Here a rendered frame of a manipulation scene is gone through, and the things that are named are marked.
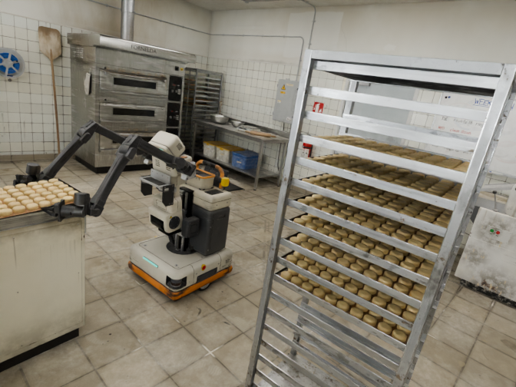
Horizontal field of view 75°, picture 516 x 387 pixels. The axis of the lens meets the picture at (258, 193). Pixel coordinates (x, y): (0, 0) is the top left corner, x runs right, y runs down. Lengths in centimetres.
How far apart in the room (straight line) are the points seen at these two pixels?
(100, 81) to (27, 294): 386
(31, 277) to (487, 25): 498
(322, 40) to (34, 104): 460
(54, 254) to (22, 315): 35
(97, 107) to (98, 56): 70
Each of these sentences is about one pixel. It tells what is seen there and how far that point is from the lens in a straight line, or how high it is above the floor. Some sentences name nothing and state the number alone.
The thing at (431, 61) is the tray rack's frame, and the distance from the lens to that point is 116.
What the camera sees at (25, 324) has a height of 27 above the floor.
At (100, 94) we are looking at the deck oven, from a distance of 558.
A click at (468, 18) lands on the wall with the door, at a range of 514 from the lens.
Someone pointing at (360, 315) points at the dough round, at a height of 88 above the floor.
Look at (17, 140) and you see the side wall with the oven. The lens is 642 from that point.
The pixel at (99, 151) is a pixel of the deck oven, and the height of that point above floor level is 37.
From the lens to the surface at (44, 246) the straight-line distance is 211.
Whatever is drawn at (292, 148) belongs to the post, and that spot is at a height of 146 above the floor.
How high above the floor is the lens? 166
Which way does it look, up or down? 17 degrees down
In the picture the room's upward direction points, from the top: 9 degrees clockwise
